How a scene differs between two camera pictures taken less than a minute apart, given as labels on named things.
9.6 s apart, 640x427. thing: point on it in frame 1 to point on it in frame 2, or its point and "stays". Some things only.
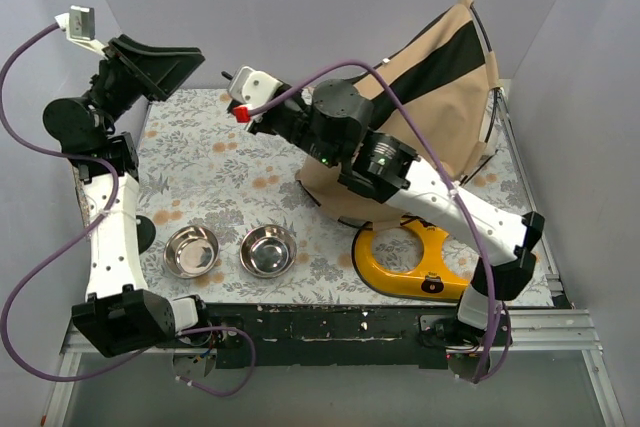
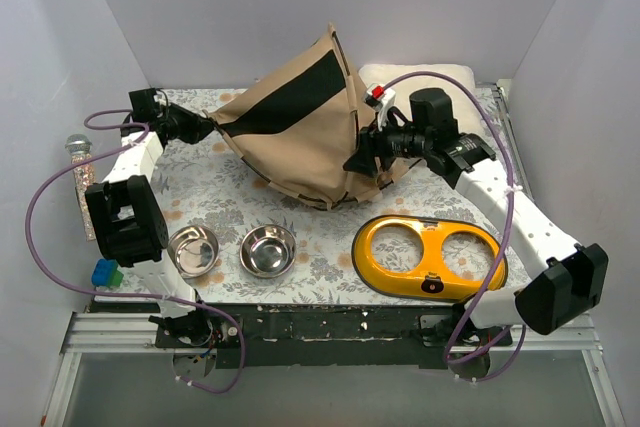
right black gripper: (282, 114) to (370, 148)
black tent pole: (489, 142) to (285, 189)
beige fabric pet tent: (448, 76) to (292, 131)
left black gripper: (132, 70) to (201, 126)
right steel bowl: (267, 251) stays
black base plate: (343, 335) stays
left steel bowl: (191, 251) stays
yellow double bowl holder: (431, 278) stays
